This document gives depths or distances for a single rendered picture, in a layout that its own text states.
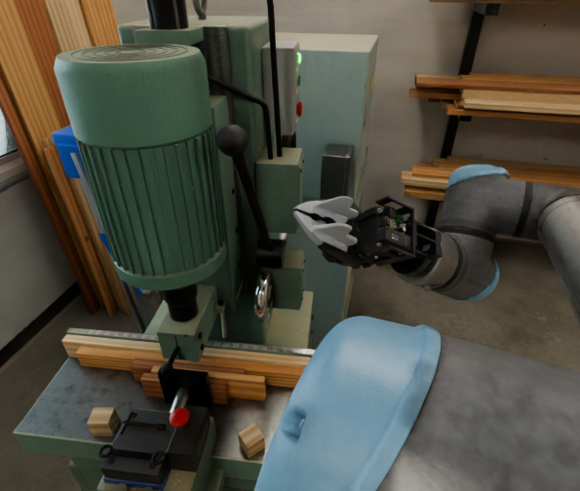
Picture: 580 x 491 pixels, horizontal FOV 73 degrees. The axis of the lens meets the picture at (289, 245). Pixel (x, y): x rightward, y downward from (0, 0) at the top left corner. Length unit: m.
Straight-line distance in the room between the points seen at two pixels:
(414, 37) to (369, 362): 2.64
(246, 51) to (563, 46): 2.38
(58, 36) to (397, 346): 2.24
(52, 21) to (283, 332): 1.80
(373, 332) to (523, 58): 2.72
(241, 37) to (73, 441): 0.75
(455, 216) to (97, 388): 0.75
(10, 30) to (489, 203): 1.91
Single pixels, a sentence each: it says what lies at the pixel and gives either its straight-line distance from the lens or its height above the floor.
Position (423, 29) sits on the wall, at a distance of 2.75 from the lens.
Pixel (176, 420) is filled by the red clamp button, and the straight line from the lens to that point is 0.67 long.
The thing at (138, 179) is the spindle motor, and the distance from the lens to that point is 0.52.
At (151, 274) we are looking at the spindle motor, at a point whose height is 1.23.
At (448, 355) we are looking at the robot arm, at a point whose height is 1.45.
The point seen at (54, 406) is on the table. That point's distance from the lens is 0.93.
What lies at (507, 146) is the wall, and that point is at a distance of 2.98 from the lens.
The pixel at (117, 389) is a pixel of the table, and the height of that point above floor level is 0.90.
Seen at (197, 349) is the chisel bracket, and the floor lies 1.03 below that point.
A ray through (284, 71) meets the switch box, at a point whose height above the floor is 1.44.
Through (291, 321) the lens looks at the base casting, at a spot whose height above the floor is 0.80.
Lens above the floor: 1.57
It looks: 34 degrees down
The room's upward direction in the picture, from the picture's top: straight up
